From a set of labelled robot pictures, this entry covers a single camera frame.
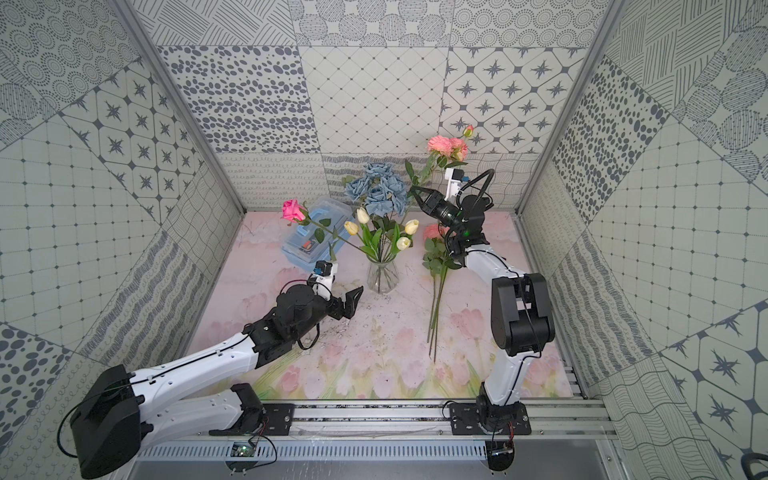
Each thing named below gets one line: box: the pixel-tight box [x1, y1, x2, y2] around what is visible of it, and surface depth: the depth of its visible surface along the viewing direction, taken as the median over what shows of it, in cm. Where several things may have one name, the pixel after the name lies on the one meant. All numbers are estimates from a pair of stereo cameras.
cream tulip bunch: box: [344, 207, 419, 263], surface depth 85 cm
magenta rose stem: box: [281, 199, 377, 261], surface depth 69 cm
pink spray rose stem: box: [405, 125, 475, 194], surface depth 83 cm
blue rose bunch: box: [344, 162, 407, 217], surface depth 80 cm
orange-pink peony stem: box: [422, 224, 448, 343], surface depth 106 cm
